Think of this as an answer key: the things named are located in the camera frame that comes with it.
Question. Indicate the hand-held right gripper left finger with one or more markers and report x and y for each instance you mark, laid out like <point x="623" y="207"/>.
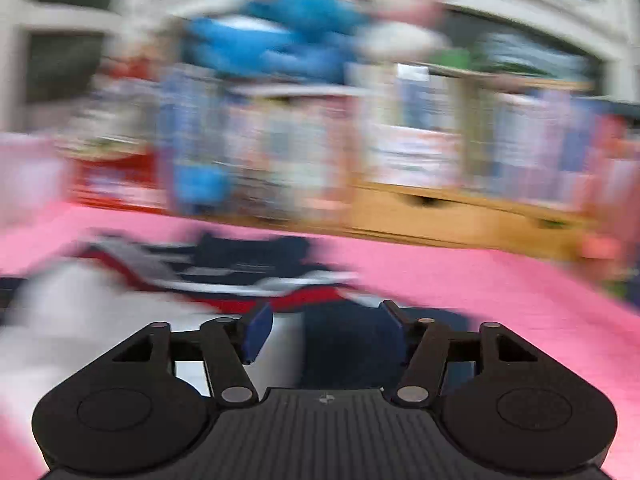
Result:
<point x="257" y="332"/>

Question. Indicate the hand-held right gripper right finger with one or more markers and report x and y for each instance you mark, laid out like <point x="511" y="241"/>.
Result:
<point x="395" y="327"/>

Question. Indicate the white and navy jacket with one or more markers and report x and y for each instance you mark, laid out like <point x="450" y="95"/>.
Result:
<point x="225" y="260"/>

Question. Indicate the pink rabbit-print blanket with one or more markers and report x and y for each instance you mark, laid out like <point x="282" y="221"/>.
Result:
<point x="500" y="300"/>

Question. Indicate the wooden drawer organizer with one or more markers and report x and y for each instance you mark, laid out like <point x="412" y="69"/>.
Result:
<point x="475" y="220"/>

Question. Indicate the white box with colourful print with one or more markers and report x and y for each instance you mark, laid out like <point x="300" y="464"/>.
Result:
<point x="415" y="160"/>

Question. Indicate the row of colourful books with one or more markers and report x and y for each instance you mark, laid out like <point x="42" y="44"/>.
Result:
<point x="290" y="135"/>

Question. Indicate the large red plastic crate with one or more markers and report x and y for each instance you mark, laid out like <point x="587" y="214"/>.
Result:
<point x="120" y="170"/>

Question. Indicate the row of green-spined books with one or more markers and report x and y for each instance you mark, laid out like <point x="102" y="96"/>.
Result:
<point x="415" y="100"/>

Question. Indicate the row of tall blue books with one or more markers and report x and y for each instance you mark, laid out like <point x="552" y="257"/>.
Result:
<point x="190" y="110"/>

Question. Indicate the row of pastel books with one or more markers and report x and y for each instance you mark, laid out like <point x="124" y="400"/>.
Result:
<point x="540" y="135"/>

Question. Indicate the pink board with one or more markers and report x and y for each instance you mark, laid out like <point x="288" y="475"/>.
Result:
<point x="615" y="185"/>

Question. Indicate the small blue plush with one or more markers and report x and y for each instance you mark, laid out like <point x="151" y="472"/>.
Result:
<point x="310" y="65"/>

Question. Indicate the green plush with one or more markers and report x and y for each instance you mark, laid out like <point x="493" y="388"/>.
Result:
<point x="452" y="60"/>

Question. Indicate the white board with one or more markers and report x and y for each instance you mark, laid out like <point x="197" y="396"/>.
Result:
<point x="30" y="175"/>

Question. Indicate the pink rabbit plush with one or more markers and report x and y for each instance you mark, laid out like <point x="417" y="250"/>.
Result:
<point x="400" y="35"/>

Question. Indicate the blue whale plush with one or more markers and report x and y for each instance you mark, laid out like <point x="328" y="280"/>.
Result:
<point x="235" y="40"/>

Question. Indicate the stack of light blue folders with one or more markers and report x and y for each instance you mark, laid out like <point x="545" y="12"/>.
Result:
<point x="530" y="57"/>

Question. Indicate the blue cat plush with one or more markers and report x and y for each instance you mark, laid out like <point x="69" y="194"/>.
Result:
<point x="320" y="12"/>

